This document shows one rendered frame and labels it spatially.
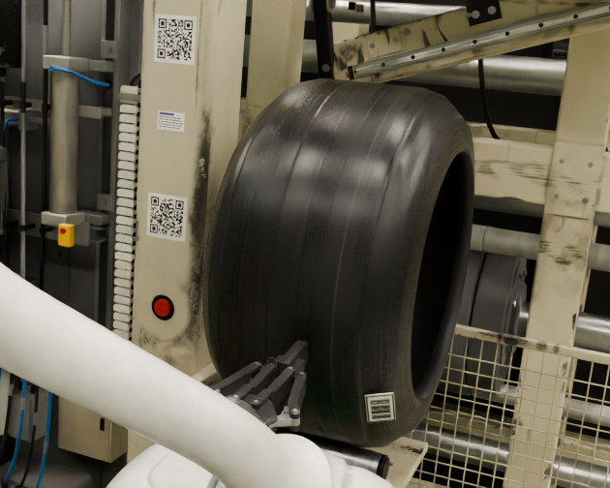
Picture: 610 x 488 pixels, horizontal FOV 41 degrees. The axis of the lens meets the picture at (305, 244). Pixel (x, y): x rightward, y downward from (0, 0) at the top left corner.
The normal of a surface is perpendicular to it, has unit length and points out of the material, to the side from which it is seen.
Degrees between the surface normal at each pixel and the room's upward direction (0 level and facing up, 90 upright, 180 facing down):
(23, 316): 66
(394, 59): 90
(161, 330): 90
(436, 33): 90
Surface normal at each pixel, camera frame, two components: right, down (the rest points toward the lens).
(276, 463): 0.74, -0.03
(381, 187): 0.00, -0.37
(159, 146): -0.37, 0.18
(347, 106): -0.10, -0.77
